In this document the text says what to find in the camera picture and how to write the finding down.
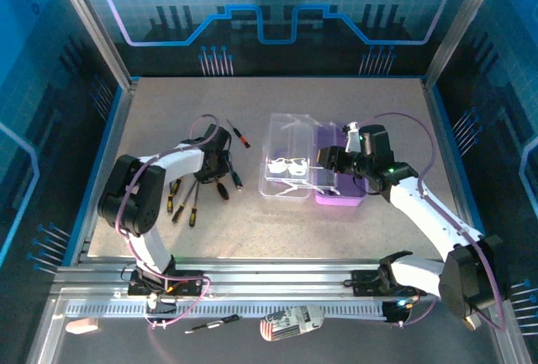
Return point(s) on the orange black precision screwdriver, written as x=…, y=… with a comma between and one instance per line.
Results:
x=241, y=139

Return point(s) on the clear plastic case lid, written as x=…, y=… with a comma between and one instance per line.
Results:
x=290, y=145

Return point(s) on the purple plastic case base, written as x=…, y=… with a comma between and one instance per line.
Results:
x=336, y=200

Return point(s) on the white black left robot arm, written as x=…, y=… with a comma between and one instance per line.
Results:
x=145, y=196

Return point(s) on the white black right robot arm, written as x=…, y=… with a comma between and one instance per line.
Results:
x=424, y=208

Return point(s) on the blue table edge strip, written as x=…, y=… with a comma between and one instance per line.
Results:
x=446, y=128
x=110, y=128

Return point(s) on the crumpled patterned wrapper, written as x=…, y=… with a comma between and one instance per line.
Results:
x=290, y=323

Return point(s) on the black pen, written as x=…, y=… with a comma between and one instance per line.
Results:
x=229, y=319

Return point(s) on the pink eraser block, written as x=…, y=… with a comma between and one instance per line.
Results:
x=82, y=325

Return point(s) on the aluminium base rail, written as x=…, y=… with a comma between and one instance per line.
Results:
x=273, y=275

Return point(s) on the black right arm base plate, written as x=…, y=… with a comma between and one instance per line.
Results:
x=361, y=282

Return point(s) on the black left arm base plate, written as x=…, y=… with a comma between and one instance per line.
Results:
x=189, y=284

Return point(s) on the aluminium frame post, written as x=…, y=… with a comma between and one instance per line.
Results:
x=90, y=23
x=462, y=19

